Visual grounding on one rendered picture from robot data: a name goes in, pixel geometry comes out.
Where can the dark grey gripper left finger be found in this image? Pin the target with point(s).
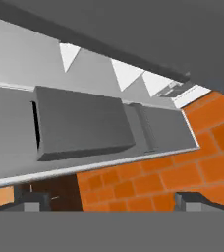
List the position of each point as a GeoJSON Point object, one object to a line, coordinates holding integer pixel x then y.
{"type": "Point", "coordinates": [35, 198]}

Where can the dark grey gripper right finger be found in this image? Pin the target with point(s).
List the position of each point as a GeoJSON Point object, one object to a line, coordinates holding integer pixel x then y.
{"type": "Point", "coordinates": [184, 198]}

